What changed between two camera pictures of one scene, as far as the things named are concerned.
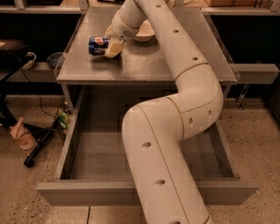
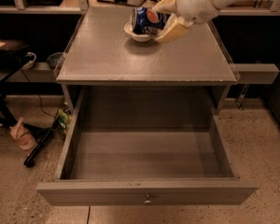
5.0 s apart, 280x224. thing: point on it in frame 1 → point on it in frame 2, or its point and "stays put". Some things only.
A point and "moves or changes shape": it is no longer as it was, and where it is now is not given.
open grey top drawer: [95, 168] stays put
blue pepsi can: [97, 45] moves or changes shape
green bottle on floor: [63, 119] stays put
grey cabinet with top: [140, 63] stays put
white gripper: [120, 29] → [196, 4]
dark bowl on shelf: [53, 59] stays put
